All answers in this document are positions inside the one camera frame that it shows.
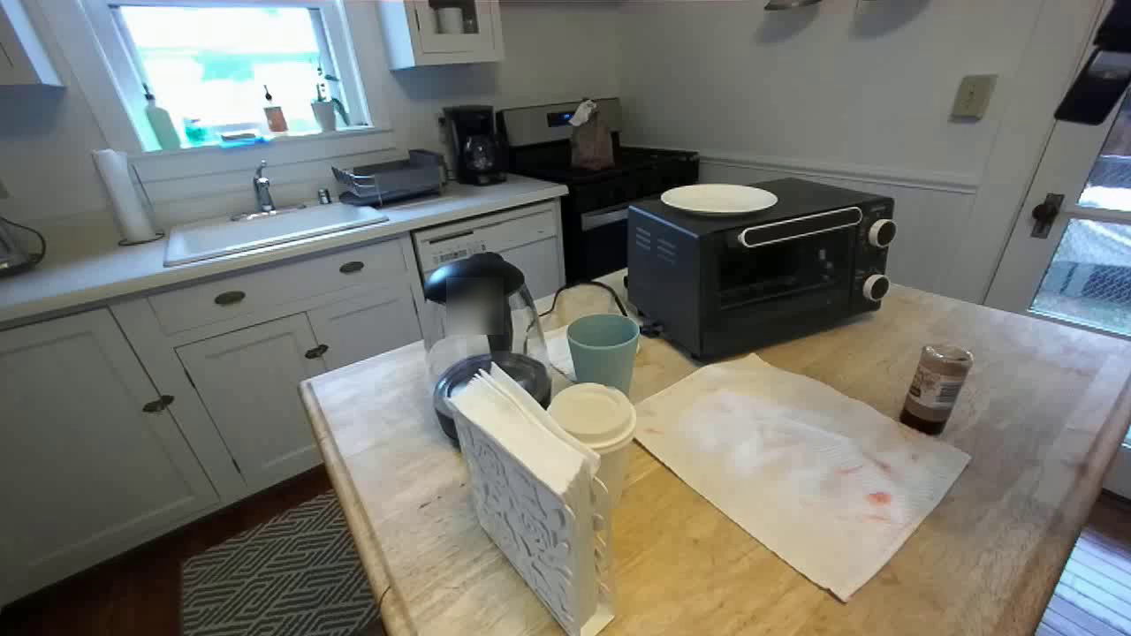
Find glass spice shaker black cap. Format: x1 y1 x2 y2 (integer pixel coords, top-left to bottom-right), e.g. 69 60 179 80
897 339 976 439

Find white stained cloth towel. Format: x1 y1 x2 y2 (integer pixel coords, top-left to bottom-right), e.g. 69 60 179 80
632 350 976 604

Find white paper towel roll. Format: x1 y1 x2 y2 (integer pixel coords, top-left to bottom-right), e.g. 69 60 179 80
87 143 162 248

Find teal cup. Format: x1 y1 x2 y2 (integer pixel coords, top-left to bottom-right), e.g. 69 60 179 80
564 312 644 400

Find white lidded cup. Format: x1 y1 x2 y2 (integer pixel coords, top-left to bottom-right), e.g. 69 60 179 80
548 378 638 498

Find black steel stove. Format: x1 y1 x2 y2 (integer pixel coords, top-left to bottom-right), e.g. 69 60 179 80
497 94 703 290

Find brown paper bag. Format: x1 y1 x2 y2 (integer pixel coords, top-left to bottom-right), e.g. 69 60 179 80
564 94 619 171

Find black toaster oven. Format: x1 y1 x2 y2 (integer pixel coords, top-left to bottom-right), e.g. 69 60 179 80
624 175 900 363

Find white plate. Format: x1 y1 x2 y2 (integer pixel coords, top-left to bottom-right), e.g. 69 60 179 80
658 181 782 219

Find black coffee maker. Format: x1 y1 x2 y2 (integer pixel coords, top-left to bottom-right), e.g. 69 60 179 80
438 103 507 188

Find white napkin holder with napkins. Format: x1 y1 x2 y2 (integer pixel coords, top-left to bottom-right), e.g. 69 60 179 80
445 359 619 636

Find grey dish rack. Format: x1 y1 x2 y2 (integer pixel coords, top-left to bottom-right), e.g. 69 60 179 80
327 149 452 207

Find white kitchen sink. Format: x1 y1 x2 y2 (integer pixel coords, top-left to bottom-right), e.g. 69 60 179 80
157 200 392 269

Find white bottle with plant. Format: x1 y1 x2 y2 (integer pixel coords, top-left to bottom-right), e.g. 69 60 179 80
307 62 353 135

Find chrome faucet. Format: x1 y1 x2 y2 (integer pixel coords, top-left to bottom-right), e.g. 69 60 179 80
247 157 280 219

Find orange soap bottle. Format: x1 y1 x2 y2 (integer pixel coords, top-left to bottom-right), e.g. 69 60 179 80
259 80 289 137

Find grey patterned rug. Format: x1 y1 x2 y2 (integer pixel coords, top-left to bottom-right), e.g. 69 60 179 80
175 489 386 636

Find white framed kitchen window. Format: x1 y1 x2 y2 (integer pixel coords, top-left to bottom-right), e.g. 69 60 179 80
82 0 382 156

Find green soap bottle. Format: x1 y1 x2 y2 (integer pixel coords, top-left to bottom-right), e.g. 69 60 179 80
137 80 184 156

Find white kitchen counter cabinets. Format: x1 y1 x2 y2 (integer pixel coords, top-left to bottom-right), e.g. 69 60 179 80
0 171 573 612

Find dark door knob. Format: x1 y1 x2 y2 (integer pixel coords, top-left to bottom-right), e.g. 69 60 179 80
1028 191 1067 241

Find white door with window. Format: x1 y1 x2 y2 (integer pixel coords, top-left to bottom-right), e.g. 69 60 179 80
986 0 1131 347

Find black hanging object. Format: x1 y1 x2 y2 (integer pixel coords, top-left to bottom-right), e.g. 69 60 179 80
1054 0 1131 126

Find white wall cabinet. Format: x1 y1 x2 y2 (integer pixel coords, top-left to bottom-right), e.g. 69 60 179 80
376 0 507 70

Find beige light switch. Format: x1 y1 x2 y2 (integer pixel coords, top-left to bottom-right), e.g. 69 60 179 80
948 70 999 126

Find dark wire basket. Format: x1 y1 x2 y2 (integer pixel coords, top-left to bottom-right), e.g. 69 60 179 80
0 211 48 283

